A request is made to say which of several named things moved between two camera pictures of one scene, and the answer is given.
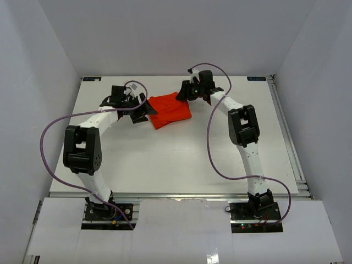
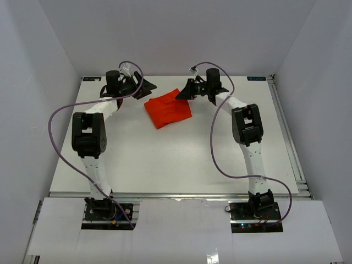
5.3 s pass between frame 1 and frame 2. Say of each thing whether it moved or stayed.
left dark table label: stayed
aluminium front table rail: stayed
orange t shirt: stayed
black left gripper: moved
